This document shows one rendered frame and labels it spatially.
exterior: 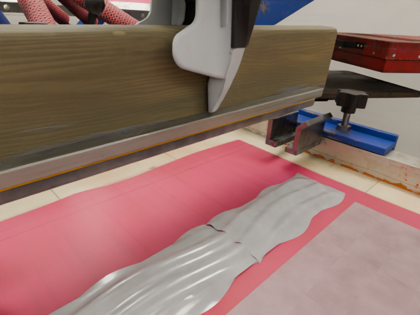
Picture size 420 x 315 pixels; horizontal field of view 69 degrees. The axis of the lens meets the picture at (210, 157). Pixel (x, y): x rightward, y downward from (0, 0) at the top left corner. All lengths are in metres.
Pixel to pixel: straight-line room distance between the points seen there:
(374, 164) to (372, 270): 0.20
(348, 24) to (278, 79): 2.05
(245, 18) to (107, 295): 0.22
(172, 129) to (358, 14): 2.18
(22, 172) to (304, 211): 0.27
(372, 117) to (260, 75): 2.06
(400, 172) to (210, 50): 0.33
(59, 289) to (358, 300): 0.23
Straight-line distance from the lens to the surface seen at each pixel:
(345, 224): 0.37
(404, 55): 1.13
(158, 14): 0.27
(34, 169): 0.19
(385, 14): 2.30
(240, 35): 0.23
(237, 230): 0.31
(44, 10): 0.79
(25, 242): 0.33
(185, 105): 0.24
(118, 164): 0.24
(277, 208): 0.35
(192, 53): 0.21
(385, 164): 0.48
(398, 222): 0.40
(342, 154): 0.50
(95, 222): 0.34
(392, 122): 2.31
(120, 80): 0.21
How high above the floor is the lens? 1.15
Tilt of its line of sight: 25 degrees down
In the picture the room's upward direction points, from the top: 4 degrees clockwise
